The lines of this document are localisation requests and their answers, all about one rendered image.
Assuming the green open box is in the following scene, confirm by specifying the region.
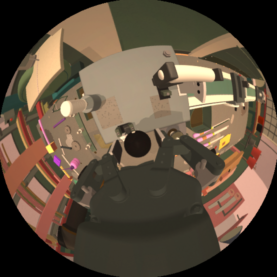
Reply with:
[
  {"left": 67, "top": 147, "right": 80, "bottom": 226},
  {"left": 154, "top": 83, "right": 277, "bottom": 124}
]
[{"left": 189, "top": 106, "right": 212, "bottom": 133}]

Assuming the cream knurled handle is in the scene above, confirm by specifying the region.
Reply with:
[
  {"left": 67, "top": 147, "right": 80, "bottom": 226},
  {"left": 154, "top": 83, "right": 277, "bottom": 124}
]
[{"left": 60, "top": 93, "right": 107, "bottom": 118}]

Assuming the green lever bracket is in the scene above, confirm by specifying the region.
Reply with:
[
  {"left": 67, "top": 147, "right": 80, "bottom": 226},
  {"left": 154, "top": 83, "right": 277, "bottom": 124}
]
[{"left": 114, "top": 122, "right": 136, "bottom": 138}]

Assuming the purple rod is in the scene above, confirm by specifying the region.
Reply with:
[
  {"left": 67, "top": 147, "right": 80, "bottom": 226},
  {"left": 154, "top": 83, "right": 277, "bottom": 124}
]
[{"left": 52, "top": 117, "right": 66, "bottom": 129}]

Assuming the cream and green lathe bed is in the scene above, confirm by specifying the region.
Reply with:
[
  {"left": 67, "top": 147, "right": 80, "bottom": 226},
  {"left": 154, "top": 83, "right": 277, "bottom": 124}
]
[{"left": 175, "top": 51, "right": 264, "bottom": 111}]

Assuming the pink handled tool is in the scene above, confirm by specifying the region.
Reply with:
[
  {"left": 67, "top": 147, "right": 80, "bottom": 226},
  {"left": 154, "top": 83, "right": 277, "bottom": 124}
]
[
  {"left": 203, "top": 135, "right": 225, "bottom": 148},
  {"left": 196, "top": 128, "right": 226, "bottom": 143},
  {"left": 192, "top": 124, "right": 230, "bottom": 139}
]

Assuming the brass gear on stud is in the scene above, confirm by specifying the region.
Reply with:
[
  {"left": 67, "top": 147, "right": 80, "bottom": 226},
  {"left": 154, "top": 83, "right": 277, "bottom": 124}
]
[{"left": 167, "top": 128, "right": 184, "bottom": 141}]

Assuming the cream spindle with black collars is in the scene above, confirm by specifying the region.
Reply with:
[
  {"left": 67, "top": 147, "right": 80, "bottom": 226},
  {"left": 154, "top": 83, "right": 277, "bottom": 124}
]
[{"left": 152, "top": 61, "right": 225, "bottom": 90}]

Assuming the grey lathe headstock body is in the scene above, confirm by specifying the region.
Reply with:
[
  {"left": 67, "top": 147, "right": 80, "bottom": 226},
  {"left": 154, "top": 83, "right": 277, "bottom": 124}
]
[{"left": 78, "top": 45, "right": 191, "bottom": 145}]

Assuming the black ball lever knob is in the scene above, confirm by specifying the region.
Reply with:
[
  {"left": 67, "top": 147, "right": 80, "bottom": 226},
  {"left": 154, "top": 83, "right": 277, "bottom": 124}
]
[{"left": 124, "top": 130, "right": 152, "bottom": 158}]

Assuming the pink rod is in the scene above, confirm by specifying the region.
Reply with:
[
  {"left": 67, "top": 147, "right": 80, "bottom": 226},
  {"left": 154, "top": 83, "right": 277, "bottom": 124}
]
[{"left": 38, "top": 118, "right": 51, "bottom": 146}]

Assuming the yellow cube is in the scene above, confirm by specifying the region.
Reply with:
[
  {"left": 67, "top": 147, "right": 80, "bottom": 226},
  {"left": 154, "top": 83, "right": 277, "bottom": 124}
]
[{"left": 45, "top": 141, "right": 58, "bottom": 154}]

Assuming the teal bar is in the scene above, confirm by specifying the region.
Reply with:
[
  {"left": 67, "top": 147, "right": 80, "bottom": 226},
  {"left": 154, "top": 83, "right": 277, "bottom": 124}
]
[{"left": 50, "top": 75, "right": 82, "bottom": 101}]

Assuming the green gear rack plate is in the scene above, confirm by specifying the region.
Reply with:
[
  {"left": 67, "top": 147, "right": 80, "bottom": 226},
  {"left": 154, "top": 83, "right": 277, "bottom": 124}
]
[{"left": 74, "top": 87, "right": 98, "bottom": 153}]

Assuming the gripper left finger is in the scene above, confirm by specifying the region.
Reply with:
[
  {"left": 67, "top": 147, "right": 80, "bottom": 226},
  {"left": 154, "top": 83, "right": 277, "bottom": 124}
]
[{"left": 70, "top": 139, "right": 129, "bottom": 203}]

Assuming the green bowl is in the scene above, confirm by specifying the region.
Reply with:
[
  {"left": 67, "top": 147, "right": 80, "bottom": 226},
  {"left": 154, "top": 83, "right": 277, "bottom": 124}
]
[{"left": 218, "top": 225, "right": 244, "bottom": 244}]

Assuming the yellow card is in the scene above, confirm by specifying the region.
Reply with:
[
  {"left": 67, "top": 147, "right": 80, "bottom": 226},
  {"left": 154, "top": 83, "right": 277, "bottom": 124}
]
[{"left": 218, "top": 133, "right": 232, "bottom": 151}]

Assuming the small green latch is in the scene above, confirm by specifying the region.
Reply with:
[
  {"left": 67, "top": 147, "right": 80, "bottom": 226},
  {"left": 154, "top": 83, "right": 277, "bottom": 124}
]
[{"left": 159, "top": 89, "right": 173, "bottom": 100}]

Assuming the grey perforated bracket plate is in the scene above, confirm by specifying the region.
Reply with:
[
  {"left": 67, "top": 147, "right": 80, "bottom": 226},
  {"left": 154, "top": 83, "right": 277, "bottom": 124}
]
[{"left": 177, "top": 81, "right": 207, "bottom": 103}]

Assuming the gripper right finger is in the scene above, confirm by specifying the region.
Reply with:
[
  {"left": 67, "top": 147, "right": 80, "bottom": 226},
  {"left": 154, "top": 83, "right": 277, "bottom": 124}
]
[{"left": 154, "top": 128, "right": 226, "bottom": 177}]

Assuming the pink oil can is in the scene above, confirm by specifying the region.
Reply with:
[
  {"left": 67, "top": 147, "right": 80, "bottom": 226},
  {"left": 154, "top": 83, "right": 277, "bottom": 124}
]
[{"left": 64, "top": 157, "right": 81, "bottom": 172}]

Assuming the tan flat board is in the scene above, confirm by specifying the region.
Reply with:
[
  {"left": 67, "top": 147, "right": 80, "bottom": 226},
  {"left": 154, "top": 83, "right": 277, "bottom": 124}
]
[{"left": 25, "top": 27, "right": 65, "bottom": 113}]

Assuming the orange wooden crate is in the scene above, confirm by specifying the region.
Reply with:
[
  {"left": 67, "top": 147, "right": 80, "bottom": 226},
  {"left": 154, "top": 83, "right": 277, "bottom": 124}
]
[{"left": 202, "top": 150, "right": 245, "bottom": 197}]

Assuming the dark lathe carriage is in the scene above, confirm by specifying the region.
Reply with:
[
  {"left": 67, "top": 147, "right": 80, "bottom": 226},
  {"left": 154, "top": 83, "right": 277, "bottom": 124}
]
[{"left": 229, "top": 72, "right": 251, "bottom": 105}]

